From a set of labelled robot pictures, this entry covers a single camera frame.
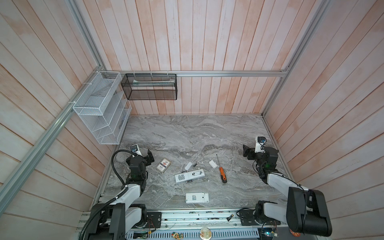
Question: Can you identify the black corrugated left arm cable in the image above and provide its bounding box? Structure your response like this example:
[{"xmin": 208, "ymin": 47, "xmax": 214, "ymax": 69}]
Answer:
[{"xmin": 77, "ymin": 149, "xmax": 136, "ymax": 240}]

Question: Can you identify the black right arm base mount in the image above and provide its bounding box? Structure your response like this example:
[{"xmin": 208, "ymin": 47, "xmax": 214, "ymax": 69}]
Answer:
[{"xmin": 236, "ymin": 209, "xmax": 262, "ymax": 226}]

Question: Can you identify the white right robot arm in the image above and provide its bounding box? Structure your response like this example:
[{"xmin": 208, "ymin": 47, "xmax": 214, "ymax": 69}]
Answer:
[{"xmin": 243, "ymin": 143, "xmax": 333, "ymax": 237}]

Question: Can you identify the round gold white badge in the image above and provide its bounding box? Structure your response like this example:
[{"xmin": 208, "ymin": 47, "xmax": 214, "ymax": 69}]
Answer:
[{"xmin": 200, "ymin": 227, "xmax": 212, "ymax": 240}]

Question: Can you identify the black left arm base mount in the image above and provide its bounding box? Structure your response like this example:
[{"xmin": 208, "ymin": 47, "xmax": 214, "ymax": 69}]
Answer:
[{"xmin": 145, "ymin": 212, "xmax": 162, "ymax": 229}]

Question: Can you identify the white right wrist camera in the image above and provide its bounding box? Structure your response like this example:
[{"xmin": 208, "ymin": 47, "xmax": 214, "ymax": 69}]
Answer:
[{"xmin": 255, "ymin": 137, "xmax": 267, "ymax": 153}]

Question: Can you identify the black wire mesh basket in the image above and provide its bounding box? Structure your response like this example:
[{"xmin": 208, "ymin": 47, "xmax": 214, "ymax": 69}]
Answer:
[{"xmin": 121, "ymin": 73, "xmax": 178, "ymax": 101}]

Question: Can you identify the playing card box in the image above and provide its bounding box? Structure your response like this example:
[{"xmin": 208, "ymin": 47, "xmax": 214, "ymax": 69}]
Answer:
[{"xmin": 156, "ymin": 158, "xmax": 172, "ymax": 173}]

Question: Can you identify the white battery cover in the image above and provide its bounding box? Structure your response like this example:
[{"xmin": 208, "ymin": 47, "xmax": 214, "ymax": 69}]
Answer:
[{"xmin": 185, "ymin": 162, "xmax": 193, "ymax": 171}]

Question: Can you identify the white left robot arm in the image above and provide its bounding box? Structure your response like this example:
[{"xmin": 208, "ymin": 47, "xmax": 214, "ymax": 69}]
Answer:
[{"xmin": 78, "ymin": 145, "xmax": 155, "ymax": 240}]

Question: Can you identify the white slim remote control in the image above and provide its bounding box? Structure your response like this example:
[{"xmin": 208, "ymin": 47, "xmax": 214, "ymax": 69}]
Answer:
[{"xmin": 175, "ymin": 169, "xmax": 206, "ymax": 183}]

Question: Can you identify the red round sticker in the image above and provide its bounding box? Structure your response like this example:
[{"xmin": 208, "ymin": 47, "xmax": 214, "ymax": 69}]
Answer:
[{"xmin": 290, "ymin": 230, "xmax": 301, "ymax": 237}]

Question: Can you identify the orange black screwdriver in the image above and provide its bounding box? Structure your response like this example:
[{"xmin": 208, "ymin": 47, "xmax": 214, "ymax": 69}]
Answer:
[{"xmin": 216, "ymin": 155, "xmax": 228, "ymax": 184}]

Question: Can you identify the white wire mesh shelf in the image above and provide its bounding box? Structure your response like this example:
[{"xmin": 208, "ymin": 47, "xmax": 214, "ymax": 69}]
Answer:
[{"xmin": 73, "ymin": 71, "xmax": 132, "ymax": 145}]

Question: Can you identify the white wide remote cover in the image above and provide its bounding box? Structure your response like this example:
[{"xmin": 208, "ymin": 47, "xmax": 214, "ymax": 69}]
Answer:
[{"xmin": 209, "ymin": 160, "xmax": 218, "ymax": 169}]

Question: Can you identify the aluminium frame rail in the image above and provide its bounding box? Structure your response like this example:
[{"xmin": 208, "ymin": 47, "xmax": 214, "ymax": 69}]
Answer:
[{"xmin": 119, "ymin": 70, "xmax": 288, "ymax": 77}]

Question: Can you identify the small colourful charm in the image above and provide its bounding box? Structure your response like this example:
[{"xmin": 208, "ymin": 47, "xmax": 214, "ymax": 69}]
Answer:
[{"xmin": 171, "ymin": 232, "xmax": 184, "ymax": 240}]

